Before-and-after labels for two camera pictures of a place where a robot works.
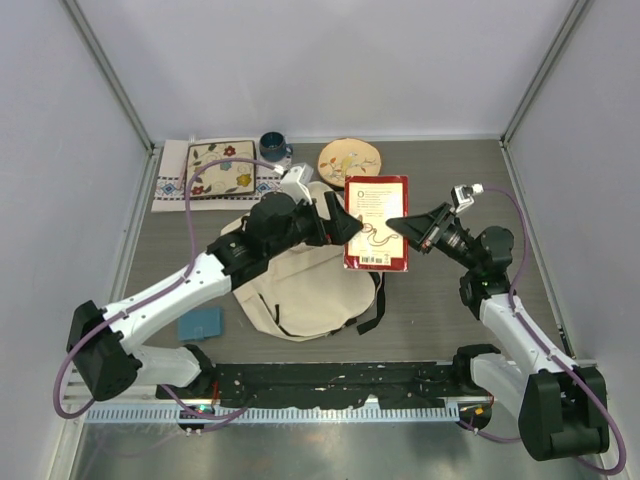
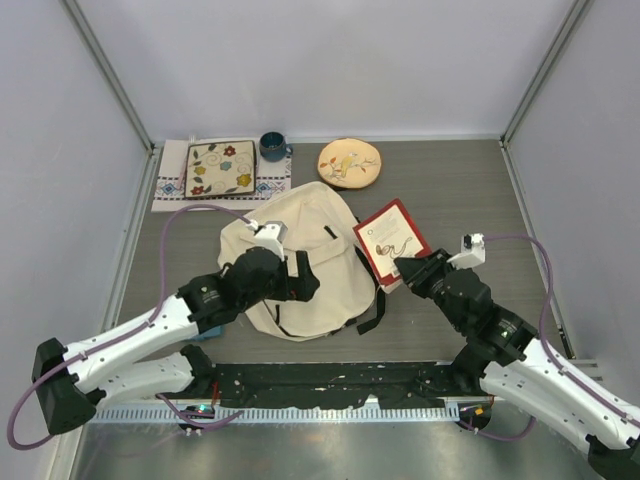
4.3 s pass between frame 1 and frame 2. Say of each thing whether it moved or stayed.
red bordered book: moved
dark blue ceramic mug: stayed
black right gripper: moved
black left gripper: moved
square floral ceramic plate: stayed
